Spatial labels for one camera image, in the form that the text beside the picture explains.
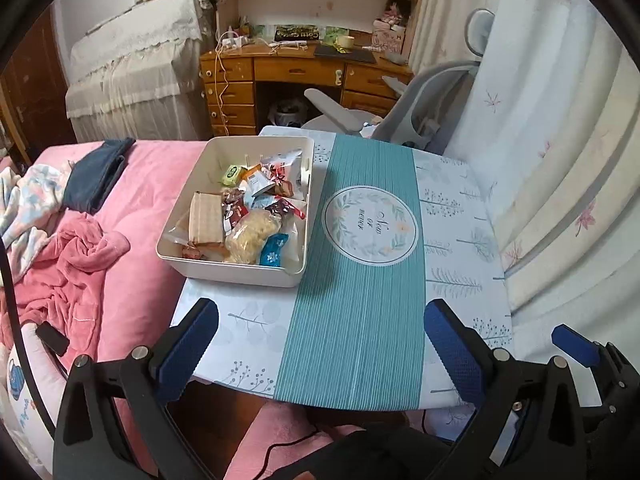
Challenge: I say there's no wooden desk with drawers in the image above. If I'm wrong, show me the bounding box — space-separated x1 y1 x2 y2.
200 44 413 136

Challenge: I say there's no red Cookies packet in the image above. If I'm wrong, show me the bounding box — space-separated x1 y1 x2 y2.
268 196 306 220

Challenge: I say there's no rice cracker pack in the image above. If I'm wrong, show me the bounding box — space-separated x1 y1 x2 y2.
224 209 282 264

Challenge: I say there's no white red packet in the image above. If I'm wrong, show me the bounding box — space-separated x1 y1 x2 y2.
260 148 303 184

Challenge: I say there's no green snack packet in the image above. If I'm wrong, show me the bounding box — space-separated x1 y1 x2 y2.
220 165 246 188

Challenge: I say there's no black cable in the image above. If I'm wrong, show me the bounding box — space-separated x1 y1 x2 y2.
0 238 57 441

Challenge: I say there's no dark red snack packet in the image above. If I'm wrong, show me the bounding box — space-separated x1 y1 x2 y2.
221 188 248 234

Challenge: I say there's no grey office chair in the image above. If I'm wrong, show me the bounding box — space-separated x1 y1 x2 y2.
304 8 495 155

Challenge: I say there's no teal patterned table mat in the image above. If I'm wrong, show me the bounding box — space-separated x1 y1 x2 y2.
274 132 426 411

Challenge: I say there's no light blue snack packet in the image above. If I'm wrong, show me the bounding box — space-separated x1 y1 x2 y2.
239 164 276 209

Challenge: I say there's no dark blue folded cloth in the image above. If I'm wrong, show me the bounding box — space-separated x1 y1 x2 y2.
62 138 134 214

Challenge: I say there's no floral white pillow blanket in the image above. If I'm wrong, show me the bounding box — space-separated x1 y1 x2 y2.
1 162 73 284

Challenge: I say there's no blue small candy packet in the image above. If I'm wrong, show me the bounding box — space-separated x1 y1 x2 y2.
259 233 288 268

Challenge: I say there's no lace covered piano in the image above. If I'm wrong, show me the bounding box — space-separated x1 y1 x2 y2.
65 0 213 143

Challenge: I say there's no brown wafer cracker pack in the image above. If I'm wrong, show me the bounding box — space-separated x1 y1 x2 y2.
188 192 224 245

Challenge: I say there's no pink bed blanket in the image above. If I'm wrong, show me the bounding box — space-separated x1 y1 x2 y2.
0 138 212 480

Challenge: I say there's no white plastic storage bin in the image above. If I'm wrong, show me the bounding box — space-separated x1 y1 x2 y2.
156 136 314 287

